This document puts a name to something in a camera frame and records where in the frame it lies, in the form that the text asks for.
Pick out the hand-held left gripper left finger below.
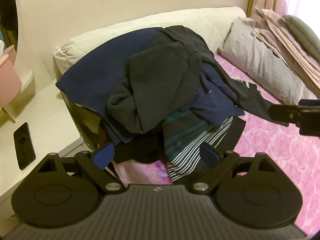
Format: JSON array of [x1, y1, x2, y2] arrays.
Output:
[[37, 142, 126, 195]]

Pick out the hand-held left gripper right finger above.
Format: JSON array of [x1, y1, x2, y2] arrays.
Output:
[[191, 143, 277, 195]]

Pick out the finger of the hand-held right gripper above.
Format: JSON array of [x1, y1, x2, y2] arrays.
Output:
[[269, 104, 301, 126]]

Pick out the dark grey fleece pants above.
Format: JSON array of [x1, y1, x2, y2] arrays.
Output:
[[107, 26, 218, 134]]

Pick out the black white striped garment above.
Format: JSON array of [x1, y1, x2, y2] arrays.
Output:
[[166, 116, 234, 183]]

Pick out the dark teal striped garment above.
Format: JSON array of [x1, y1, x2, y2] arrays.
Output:
[[162, 110, 211, 162]]

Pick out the black glossy basket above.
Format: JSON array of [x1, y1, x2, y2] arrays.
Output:
[[64, 97, 115, 151]]

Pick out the grey pillow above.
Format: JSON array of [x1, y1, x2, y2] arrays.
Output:
[[218, 17, 318, 105]]

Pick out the white nightstand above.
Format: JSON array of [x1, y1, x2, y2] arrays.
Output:
[[0, 79, 83, 200]]

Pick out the pink striped folded blanket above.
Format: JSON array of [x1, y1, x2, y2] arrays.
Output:
[[251, 5, 320, 89]]

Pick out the black smartphone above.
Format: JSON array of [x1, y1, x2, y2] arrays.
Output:
[[13, 122, 36, 171]]

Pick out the olive green pillow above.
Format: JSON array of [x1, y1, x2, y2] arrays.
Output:
[[283, 15, 320, 58]]

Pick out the navy blue garment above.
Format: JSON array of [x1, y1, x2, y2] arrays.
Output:
[[55, 27, 245, 145]]

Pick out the cream bolster pillow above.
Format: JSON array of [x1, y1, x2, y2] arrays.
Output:
[[53, 6, 247, 80]]

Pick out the pink container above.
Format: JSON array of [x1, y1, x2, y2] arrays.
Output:
[[0, 45, 23, 108]]

